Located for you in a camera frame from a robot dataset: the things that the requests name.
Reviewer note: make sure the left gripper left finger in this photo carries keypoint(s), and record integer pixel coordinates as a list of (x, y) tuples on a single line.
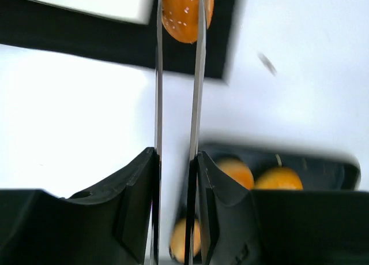
[(106, 223)]

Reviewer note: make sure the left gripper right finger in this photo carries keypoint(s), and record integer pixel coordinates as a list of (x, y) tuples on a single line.
[(239, 226)]

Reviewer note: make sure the glazed ring donut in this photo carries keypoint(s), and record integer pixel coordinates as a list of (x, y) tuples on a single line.
[(238, 171)]

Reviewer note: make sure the silver metal tongs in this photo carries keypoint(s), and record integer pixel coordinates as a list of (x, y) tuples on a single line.
[(194, 134)]

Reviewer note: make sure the orange sesame bun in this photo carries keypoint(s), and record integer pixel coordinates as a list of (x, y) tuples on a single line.
[(181, 18)]

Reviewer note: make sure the small round bread roll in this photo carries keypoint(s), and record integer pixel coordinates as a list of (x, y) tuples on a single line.
[(177, 243)]

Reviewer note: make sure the black rectangular tray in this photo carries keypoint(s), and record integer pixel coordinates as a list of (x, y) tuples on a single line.
[(317, 171)]

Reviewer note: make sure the black placemat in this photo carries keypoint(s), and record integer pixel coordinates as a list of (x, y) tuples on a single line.
[(29, 24)]

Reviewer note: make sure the sugared ring donut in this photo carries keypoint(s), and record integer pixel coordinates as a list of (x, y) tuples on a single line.
[(279, 178)]

